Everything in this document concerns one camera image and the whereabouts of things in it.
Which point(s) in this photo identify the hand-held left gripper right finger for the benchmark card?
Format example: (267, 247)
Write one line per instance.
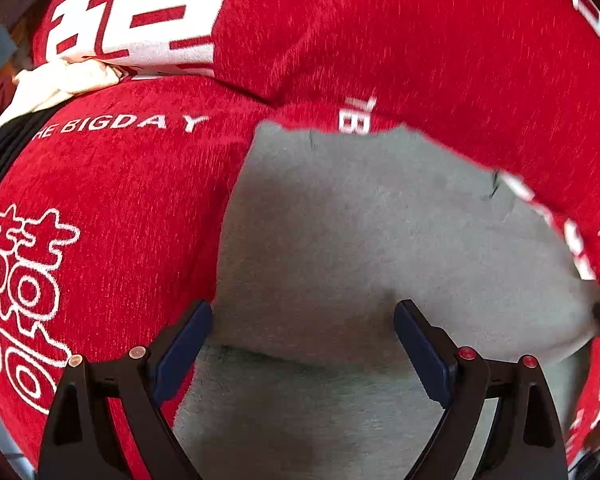
(425, 355)

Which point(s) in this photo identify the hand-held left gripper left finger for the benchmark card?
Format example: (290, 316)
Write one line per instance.
(184, 352)

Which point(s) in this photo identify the grey small cloth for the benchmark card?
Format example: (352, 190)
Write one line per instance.
(360, 240)

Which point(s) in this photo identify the black cloth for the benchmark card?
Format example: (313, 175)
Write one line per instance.
(5, 147)

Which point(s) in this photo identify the cream cloth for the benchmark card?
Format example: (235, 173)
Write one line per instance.
(55, 82)

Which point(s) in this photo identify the red printed blanket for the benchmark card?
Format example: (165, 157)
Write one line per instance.
(360, 45)

